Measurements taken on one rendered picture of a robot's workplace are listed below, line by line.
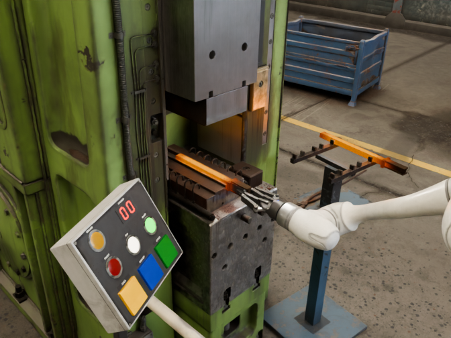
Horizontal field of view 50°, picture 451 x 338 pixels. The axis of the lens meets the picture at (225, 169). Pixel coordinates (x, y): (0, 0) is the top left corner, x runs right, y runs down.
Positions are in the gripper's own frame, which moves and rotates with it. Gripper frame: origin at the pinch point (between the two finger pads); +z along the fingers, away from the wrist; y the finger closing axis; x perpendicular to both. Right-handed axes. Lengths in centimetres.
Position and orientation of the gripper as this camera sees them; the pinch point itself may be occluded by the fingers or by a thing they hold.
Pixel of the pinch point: (240, 188)
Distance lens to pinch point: 178.9
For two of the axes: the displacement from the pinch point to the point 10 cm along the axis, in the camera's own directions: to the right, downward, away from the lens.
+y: 7.0, -3.3, 6.3
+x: 0.5, -8.6, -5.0
